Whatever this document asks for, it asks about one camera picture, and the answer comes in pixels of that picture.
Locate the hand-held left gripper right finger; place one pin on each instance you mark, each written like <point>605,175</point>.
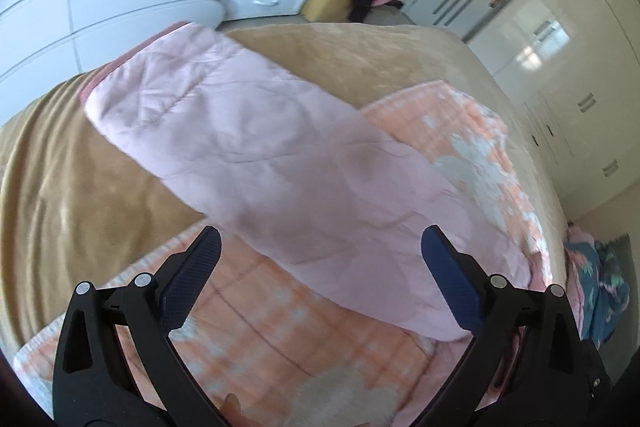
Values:
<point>450,277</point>

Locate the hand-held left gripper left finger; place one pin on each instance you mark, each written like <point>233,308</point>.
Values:
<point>192,277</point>

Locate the pink quilted jacket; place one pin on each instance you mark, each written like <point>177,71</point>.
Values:
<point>260,147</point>

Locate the person's left hand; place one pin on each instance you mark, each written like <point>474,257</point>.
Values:
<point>231,404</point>

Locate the orange checked bear blanket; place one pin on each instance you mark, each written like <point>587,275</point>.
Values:
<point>300,357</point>

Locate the blue floral quilt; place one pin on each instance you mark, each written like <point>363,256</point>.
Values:
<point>595,287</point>

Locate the tan bedspread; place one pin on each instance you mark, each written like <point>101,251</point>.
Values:
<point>75,187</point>

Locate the grey headboard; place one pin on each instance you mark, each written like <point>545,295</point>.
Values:
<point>622,244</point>

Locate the white wardrobe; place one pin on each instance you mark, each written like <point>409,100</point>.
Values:
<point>565,72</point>

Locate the yellow cardboard box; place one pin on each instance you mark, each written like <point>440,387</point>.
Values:
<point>325,2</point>

